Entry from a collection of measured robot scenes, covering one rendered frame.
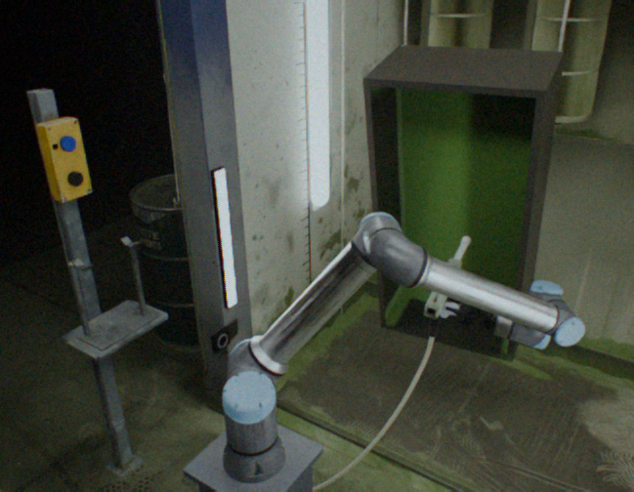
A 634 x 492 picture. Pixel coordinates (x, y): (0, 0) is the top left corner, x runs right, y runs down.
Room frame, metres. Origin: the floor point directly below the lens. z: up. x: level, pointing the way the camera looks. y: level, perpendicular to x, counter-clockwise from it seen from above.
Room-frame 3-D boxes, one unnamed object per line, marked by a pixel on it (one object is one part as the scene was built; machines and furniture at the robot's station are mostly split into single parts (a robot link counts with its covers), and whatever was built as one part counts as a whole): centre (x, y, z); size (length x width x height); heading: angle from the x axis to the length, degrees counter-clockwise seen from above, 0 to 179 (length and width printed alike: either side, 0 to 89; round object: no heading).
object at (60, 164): (1.83, 0.83, 1.42); 0.12 x 0.06 x 0.26; 146
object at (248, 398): (1.29, 0.20, 0.83); 0.17 x 0.15 x 0.18; 4
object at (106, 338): (1.77, 0.74, 0.95); 0.26 x 0.15 x 0.32; 146
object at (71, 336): (1.79, 0.75, 0.78); 0.31 x 0.23 x 0.01; 146
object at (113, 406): (1.86, 0.87, 0.82); 0.06 x 0.06 x 1.64; 56
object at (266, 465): (1.28, 0.20, 0.69); 0.19 x 0.19 x 0.10
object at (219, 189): (2.14, 0.38, 0.96); 0.06 x 0.02 x 0.63; 146
